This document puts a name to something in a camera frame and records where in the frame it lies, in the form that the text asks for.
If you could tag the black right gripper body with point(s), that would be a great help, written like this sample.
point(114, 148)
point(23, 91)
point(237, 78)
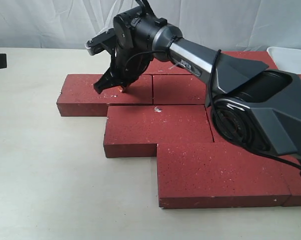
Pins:
point(126, 66)

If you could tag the red brick top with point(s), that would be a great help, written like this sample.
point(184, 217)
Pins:
point(79, 99)

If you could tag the red brick second row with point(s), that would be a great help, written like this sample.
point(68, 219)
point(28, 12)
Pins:
point(178, 90)

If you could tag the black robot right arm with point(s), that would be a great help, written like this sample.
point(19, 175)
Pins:
point(252, 106)

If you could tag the red brick third row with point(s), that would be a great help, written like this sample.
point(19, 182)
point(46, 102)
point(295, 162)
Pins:
point(217, 138)

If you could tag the red brick back row right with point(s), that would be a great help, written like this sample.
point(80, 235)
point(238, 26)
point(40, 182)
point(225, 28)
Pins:
point(262, 56)

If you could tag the white backdrop curtain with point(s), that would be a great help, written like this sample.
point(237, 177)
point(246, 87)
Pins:
point(230, 25)

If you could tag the white plastic tray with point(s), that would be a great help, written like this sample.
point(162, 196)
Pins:
point(286, 59)

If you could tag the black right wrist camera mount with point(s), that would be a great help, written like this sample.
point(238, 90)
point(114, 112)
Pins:
point(105, 41)

